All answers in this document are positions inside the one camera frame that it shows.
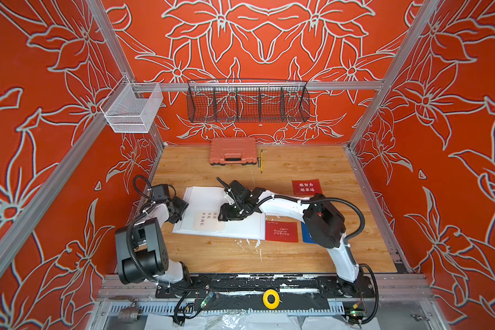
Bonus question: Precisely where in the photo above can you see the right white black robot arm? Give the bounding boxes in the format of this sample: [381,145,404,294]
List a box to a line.
[217,178,378,298]

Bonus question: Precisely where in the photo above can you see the black wire basket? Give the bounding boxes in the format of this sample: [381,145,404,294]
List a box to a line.
[186,78,312,124]

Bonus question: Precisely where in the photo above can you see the red plastic tool case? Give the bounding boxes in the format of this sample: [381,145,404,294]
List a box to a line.
[209,137,258,165]

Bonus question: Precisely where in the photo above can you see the red card white script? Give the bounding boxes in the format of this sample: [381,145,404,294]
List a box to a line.
[265,221,298,243]

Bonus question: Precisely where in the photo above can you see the red card top row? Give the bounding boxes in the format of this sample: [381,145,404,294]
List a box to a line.
[291,179,323,196]

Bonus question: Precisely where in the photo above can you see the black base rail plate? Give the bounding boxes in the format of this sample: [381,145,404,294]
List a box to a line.
[155,273,379,321]

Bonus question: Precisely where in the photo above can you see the white card red chinese text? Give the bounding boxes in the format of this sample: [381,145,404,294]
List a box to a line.
[193,210,225,232]

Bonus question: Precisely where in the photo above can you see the white photo album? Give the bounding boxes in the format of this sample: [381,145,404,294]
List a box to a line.
[172,186,267,241]

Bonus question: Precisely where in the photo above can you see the blue card white text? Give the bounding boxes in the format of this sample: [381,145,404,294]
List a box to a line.
[302,232,315,244]

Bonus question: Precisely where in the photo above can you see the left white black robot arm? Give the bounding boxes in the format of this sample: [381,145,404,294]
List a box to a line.
[115,175,192,287]

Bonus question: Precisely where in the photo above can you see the white mesh basket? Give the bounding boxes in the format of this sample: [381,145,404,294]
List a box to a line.
[100,76,164,133]

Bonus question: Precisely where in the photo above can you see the yellow tape roll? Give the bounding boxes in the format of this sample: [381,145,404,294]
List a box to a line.
[262,289,281,310]

